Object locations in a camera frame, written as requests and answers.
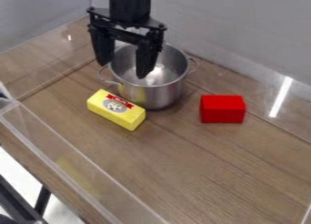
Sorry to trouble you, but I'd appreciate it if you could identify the black table leg frame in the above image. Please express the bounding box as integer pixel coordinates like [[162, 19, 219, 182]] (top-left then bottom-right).
[[0, 175, 51, 224]]

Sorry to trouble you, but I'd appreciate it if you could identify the yellow butter block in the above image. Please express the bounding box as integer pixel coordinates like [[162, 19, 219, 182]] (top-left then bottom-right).
[[87, 89, 146, 131]]

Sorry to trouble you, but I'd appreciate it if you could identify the silver steel pot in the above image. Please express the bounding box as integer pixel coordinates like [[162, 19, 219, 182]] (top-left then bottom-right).
[[98, 44, 198, 109]]

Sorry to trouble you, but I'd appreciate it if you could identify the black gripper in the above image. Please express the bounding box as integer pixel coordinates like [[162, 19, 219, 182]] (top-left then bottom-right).
[[87, 0, 167, 79]]

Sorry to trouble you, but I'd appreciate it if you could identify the red rectangular block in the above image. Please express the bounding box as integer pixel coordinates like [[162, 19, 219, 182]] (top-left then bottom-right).
[[199, 95, 247, 123]]

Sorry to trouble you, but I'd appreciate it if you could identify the clear acrylic front barrier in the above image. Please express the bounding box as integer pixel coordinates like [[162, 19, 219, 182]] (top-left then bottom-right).
[[0, 83, 170, 224]]

